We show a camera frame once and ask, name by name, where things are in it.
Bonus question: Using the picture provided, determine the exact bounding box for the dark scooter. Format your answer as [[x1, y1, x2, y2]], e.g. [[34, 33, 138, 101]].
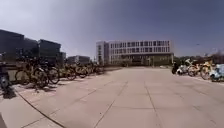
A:
[[0, 61, 14, 96]]

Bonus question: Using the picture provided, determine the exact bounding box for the grey stone slab plaza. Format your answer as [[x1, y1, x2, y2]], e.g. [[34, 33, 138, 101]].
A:
[[0, 67, 224, 128]]

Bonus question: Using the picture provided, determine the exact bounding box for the low grey building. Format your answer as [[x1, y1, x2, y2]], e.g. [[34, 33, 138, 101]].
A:
[[67, 55, 92, 66]]

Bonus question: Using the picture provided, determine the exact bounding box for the white multi-storey building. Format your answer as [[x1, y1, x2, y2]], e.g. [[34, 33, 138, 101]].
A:
[[95, 39, 175, 67]]

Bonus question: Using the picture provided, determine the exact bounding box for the row of trees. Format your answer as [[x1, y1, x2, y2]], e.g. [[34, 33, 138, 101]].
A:
[[173, 50, 224, 66]]

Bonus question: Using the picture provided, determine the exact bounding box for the row of parked bicycles and scooters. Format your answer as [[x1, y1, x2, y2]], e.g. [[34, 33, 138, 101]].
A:
[[171, 58, 224, 83]]

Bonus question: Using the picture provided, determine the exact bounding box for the dark glass building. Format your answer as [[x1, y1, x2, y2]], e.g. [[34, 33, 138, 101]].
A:
[[0, 28, 67, 64]]

